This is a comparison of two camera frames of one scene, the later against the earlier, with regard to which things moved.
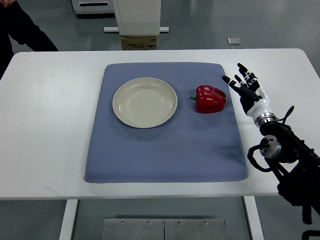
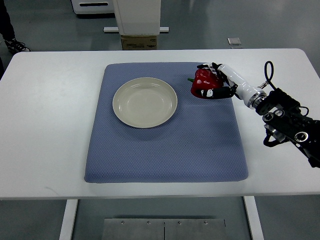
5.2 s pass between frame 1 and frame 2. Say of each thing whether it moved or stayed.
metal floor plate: stayed
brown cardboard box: stayed
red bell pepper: moved
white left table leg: stayed
